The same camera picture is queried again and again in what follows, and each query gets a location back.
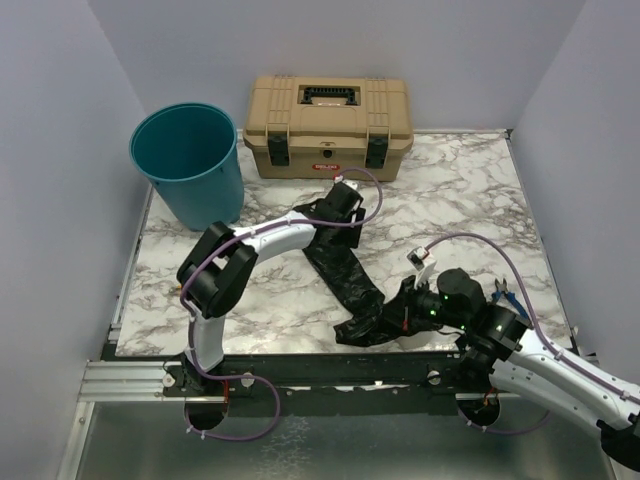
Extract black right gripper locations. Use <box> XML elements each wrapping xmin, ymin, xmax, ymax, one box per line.
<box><xmin>375</xmin><ymin>273</ymin><xmax>470</xmax><ymax>330</ymax></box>

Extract black plastic trash bag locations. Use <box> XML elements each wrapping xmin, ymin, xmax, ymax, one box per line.
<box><xmin>303</xmin><ymin>226</ymin><xmax>442</xmax><ymax>347</ymax></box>

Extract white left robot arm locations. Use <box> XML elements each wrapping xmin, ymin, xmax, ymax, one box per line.
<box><xmin>177</xmin><ymin>178</ymin><xmax>365</xmax><ymax>395</ymax></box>

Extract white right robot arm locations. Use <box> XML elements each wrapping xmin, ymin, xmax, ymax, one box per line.
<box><xmin>400</xmin><ymin>269</ymin><xmax>639</xmax><ymax>470</ymax></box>

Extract teal plastic trash bin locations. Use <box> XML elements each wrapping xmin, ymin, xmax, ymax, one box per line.
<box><xmin>129</xmin><ymin>103</ymin><xmax>244</xmax><ymax>231</ymax></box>

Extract tan plastic toolbox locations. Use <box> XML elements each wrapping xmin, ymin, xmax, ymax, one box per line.
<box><xmin>243</xmin><ymin>75</ymin><xmax>414</xmax><ymax>182</ymax></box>

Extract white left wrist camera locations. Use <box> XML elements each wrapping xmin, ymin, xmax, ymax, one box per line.
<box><xmin>333</xmin><ymin>175</ymin><xmax>359</xmax><ymax>191</ymax></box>

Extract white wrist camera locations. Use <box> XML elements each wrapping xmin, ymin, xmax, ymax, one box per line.
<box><xmin>333</xmin><ymin>175</ymin><xmax>359</xmax><ymax>191</ymax></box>
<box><xmin>407</xmin><ymin>247</ymin><xmax>437</xmax><ymax>290</ymax></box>

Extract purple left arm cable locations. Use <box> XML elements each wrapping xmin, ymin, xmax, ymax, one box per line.
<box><xmin>179</xmin><ymin>167</ymin><xmax>384</xmax><ymax>376</ymax></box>

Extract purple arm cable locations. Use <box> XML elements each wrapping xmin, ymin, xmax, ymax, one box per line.
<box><xmin>179</xmin><ymin>167</ymin><xmax>384</xmax><ymax>376</ymax></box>
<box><xmin>424</xmin><ymin>233</ymin><xmax>634</xmax><ymax>401</ymax></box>

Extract blue-handled pliers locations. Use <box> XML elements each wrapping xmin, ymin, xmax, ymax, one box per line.
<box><xmin>491</xmin><ymin>279</ymin><xmax>529</xmax><ymax>319</ymax></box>

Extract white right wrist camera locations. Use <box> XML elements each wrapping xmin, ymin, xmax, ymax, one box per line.
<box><xmin>407</xmin><ymin>247</ymin><xmax>437</xmax><ymax>290</ymax></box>

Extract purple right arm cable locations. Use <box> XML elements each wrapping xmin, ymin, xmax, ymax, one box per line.
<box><xmin>424</xmin><ymin>233</ymin><xmax>634</xmax><ymax>401</ymax></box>

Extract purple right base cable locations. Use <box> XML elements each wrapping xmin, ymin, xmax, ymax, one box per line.
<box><xmin>462</xmin><ymin>399</ymin><xmax>557</xmax><ymax>436</ymax></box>

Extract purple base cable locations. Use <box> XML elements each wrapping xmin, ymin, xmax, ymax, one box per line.
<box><xmin>462</xmin><ymin>399</ymin><xmax>557</xmax><ymax>436</ymax></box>
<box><xmin>183</xmin><ymin>377</ymin><xmax>281</xmax><ymax>442</ymax></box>

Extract black front mounting rail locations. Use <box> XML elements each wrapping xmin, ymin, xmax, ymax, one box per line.
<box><xmin>163</xmin><ymin>352</ymin><xmax>501</xmax><ymax>425</ymax></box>

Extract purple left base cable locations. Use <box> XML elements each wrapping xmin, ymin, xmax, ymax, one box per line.
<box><xmin>183</xmin><ymin>377</ymin><xmax>281</xmax><ymax>442</ymax></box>

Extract aluminium extrusion frame rail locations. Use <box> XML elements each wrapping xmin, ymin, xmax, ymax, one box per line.
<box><xmin>56</xmin><ymin>189</ymin><xmax>162</xmax><ymax>479</ymax></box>

